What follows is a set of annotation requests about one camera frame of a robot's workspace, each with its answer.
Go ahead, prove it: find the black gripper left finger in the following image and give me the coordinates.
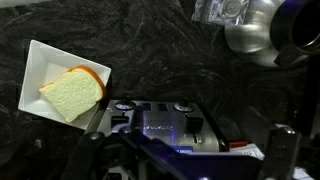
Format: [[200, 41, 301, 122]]
[[59, 131, 109, 180]]

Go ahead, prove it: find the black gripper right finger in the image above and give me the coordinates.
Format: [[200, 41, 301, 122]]
[[258, 126, 302, 180]]

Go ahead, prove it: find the bread slice with pale face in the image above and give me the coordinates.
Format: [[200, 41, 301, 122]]
[[38, 65, 107, 124]]

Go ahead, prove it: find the silver black two-slot toaster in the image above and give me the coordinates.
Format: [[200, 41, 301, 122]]
[[84, 98, 231, 155]]

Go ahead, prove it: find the white rectangular plate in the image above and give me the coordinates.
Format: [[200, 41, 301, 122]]
[[17, 39, 112, 131]]

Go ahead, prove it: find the steel carafe with black lid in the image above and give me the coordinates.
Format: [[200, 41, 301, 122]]
[[223, 0, 320, 68]]

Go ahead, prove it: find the clear cut-glass cup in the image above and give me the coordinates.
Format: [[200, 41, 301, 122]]
[[191, 0, 251, 27]]

